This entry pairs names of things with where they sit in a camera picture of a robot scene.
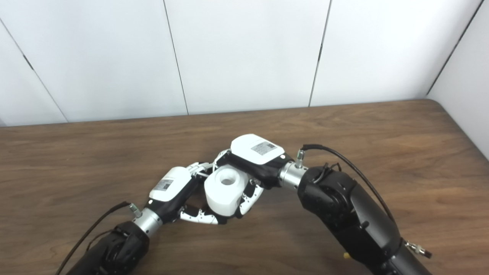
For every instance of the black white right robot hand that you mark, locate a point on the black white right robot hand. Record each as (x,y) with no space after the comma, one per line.
(254,151)

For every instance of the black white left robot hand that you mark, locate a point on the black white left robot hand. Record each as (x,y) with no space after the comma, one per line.
(170,185)

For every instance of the round white plastic piece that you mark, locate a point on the round white plastic piece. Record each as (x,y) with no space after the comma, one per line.
(223,194)

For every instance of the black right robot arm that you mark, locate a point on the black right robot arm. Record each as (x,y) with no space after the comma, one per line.
(351,214)

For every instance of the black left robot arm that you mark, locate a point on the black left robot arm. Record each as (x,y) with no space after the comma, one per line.
(114,248)

